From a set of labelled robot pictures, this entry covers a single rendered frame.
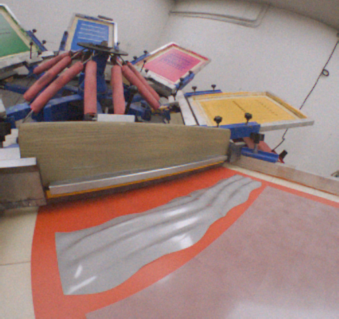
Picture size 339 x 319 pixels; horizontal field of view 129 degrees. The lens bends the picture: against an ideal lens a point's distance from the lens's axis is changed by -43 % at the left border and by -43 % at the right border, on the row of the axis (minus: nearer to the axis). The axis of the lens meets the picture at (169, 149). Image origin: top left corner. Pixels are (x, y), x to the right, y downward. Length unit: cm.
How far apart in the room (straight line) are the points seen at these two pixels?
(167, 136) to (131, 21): 421
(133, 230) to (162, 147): 12
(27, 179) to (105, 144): 9
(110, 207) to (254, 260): 17
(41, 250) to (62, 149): 10
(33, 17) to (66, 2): 82
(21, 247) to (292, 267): 24
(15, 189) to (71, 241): 8
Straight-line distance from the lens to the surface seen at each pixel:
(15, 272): 16
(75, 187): 17
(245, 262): 15
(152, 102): 81
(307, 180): 42
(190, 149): 26
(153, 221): 16
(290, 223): 23
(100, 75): 90
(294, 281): 16
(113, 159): 18
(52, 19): 423
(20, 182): 17
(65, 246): 15
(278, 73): 234
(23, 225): 20
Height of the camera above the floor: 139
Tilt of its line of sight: 34 degrees down
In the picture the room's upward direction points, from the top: 29 degrees clockwise
